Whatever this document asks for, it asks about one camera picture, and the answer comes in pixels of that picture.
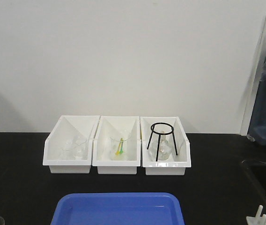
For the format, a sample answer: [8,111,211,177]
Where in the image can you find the glass beaker in middle bin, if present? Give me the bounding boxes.
[110,137,128,161]

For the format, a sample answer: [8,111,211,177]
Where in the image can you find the middle white storage bin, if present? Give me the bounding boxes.
[92,116,141,174]

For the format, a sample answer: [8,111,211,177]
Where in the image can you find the white storage bin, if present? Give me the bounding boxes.
[43,115,100,173]
[92,116,141,174]
[140,117,192,175]

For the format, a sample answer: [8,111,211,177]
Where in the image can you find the yellow green plastic spatulas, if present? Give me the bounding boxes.
[115,138,124,156]

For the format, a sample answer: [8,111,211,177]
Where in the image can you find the glass alcohol lamp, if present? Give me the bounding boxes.
[155,131,171,161]

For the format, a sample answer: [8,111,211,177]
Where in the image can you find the right white storage bin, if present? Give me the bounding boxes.
[140,117,192,175]

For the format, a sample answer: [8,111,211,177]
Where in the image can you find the glassware in left bin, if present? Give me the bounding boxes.
[60,135,88,160]

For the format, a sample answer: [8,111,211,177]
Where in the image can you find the left white storage bin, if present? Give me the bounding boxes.
[43,115,100,173]

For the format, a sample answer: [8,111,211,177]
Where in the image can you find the blue plastic tray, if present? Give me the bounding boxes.
[51,192,185,225]

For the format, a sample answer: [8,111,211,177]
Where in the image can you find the black wire tripod stand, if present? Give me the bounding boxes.
[147,122,178,162]

